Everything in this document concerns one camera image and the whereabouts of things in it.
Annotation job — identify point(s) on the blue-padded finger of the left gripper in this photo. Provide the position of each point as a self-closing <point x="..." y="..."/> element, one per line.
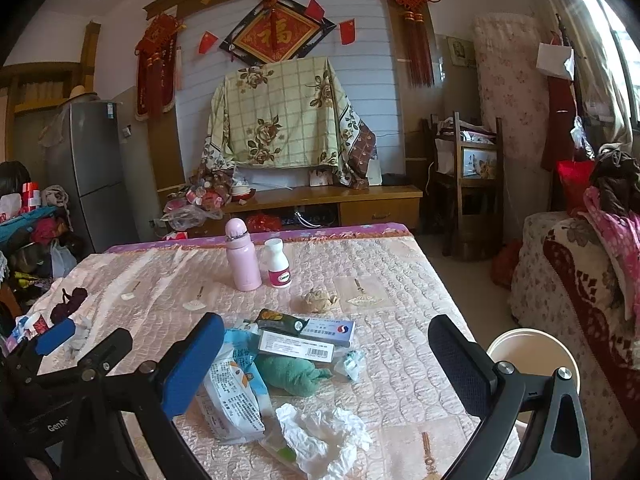
<point x="42" y="344"/>

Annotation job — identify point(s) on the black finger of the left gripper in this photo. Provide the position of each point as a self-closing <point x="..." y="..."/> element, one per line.
<point x="93" y="370"/>

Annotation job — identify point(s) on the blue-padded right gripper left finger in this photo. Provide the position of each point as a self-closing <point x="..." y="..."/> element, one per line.
<point x="158" y="392"/>

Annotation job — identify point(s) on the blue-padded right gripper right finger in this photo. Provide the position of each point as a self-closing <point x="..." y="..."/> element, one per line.
<point x="555" y="445"/>

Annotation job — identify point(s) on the white orange snack bag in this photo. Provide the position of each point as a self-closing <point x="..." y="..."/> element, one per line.
<point x="234" y="413"/>

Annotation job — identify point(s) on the white barcode carton box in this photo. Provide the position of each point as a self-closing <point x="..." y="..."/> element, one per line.
<point x="297" y="348"/>

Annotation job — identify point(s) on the green towel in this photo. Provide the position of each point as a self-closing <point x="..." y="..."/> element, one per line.
<point x="297" y="377"/>

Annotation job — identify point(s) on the beige cloth ball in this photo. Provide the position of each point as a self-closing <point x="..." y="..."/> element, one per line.
<point x="319" y="301"/>

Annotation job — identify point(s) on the white tissue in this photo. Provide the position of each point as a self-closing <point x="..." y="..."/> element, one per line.
<point x="322" y="444"/>

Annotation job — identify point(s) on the blue white medicine box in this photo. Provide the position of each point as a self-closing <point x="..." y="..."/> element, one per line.
<point x="339" y="333"/>

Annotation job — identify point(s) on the blue snack bag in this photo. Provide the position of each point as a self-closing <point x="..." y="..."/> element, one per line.
<point x="244" y="346"/>

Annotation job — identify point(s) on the dark green snack packet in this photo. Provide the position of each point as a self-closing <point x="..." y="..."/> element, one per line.
<point x="281" y="323"/>

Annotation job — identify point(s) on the small wrapper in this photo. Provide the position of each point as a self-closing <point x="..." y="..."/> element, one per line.
<point x="351" y="365"/>

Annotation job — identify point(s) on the cream trash bucket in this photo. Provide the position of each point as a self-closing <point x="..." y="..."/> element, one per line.
<point x="534" y="352"/>

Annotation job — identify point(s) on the floral covered sofa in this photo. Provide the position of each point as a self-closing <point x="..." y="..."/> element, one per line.
<point x="565" y="285"/>

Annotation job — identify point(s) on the pink thermos bottle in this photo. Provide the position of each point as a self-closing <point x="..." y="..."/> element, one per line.
<point x="241" y="255"/>

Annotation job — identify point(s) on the white pill bottle pink label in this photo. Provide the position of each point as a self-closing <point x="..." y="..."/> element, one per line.
<point x="278" y="267"/>

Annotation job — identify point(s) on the pink quilted table cover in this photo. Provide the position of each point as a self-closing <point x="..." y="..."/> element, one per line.
<point x="377" y="278"/>

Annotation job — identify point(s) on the grey refrigerator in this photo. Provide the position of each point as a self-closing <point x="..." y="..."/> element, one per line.
<point x="82" y="154"/>

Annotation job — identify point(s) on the artificial flower bunch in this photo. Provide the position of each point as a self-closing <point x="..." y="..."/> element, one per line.
<point x="200" y="199"/>

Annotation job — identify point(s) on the wooden tv cabinet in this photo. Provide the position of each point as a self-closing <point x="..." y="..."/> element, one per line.
<point x="351" y="207"/>

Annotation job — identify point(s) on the pink floral blanket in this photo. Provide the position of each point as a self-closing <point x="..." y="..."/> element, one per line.
<point x="619" y="236"/>

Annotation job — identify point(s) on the wooden chair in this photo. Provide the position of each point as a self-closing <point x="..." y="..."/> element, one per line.
<point x="465" y="186"/>

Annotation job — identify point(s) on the dark clothes pile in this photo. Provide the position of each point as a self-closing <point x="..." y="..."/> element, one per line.
<point x="616" y="176"/>

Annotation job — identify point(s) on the floral cloth covered television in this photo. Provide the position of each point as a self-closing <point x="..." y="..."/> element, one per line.
<point x="288" y="115"/>

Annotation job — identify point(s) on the red hanging ornament left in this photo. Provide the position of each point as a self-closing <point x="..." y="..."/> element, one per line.
<point x="156" y="73"/>

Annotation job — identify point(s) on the floral covered tall appliance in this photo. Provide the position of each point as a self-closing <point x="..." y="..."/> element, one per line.
<point x="512" y="90"/>

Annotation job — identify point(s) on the framed fu character picture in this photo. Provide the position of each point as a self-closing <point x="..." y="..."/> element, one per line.
<point x="273" y="34"/>

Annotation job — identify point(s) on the red chinese knot right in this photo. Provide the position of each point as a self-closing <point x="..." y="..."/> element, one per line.
<point x="417" y="45"/>

